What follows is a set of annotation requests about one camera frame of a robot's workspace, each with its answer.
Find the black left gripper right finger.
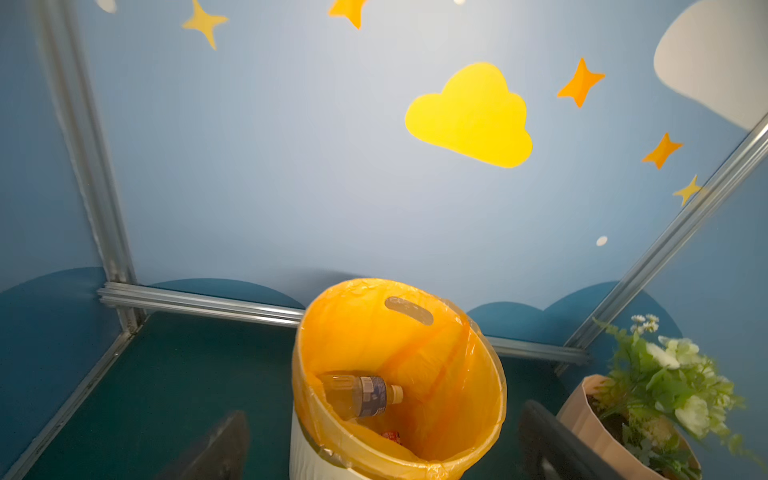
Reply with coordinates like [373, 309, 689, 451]
[518, 400, 622, 480]

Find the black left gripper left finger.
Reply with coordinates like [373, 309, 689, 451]
[155, 410, 250, 479]

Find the crushed blue label bottle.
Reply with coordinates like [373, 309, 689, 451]
[320, 372, 404, 420]

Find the clear bottle red label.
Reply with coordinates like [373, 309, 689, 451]
[381, 430, 402, 445]

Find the white ribbed trash bin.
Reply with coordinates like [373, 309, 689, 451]
[289, 410, 366, 480]

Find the orange bin liner bag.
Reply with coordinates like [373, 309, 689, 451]
[292, 279, 507, 479]

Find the pink ribbed flower pot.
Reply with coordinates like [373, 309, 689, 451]
[557, 374, 702, 479]

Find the artificial white flower plant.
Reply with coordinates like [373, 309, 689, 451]
[588, 314, 767, 479]

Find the aluminium back frame rail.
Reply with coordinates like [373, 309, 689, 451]
[98, 282, 592, 365]

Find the right aluminium frame post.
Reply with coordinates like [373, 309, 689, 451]
[565, 118, 767, 353]

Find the aluminium frame post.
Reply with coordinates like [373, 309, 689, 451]
[565, 118, 767, 353]
[29, 0, 148, 334]

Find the left aluminium frame post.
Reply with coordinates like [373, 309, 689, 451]
[29, 0, 148, 334]

